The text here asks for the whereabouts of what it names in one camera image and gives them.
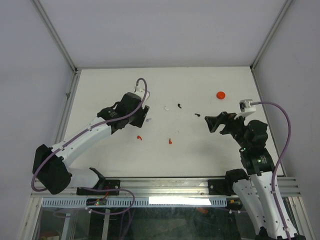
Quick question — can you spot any white slotted cable duct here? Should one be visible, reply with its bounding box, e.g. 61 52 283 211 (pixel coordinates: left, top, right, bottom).
42 196 227 209

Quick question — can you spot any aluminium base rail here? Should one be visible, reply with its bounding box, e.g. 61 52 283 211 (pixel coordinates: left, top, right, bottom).
31 176 302 198

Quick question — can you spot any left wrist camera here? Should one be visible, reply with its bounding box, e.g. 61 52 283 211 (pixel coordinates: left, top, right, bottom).
133 85 150 101

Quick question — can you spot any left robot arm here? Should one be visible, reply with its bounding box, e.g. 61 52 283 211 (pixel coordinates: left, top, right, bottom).
32 89 150 195

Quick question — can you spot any orange round case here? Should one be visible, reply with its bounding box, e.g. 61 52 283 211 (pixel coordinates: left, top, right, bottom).
216 91 226 100

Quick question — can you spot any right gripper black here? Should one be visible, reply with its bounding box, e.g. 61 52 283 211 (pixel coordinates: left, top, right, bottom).
204 111 250 150

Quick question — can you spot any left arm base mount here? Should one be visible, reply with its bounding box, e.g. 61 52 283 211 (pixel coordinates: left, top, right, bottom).
76 178 121 197

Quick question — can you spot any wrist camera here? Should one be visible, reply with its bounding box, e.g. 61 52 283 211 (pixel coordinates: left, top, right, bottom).
234 99 256 119
133 85 150 101

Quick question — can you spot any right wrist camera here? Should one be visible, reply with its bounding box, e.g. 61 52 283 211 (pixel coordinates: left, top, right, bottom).
234 99 256 119

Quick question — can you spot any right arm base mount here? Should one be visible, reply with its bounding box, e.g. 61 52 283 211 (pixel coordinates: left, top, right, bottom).
207 179 234 197

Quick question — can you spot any left aluminium frame post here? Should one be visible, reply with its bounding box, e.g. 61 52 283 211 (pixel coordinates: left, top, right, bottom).
31 0 77 73

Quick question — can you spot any aluminium frame post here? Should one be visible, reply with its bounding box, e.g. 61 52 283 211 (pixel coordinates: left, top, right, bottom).
31 0 77 73
250 0 294 72

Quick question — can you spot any right aluminium frame post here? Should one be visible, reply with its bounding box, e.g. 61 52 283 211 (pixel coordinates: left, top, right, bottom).
250 0 294 72

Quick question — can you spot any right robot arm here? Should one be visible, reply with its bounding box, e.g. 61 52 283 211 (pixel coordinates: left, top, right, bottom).
204 111 305 240

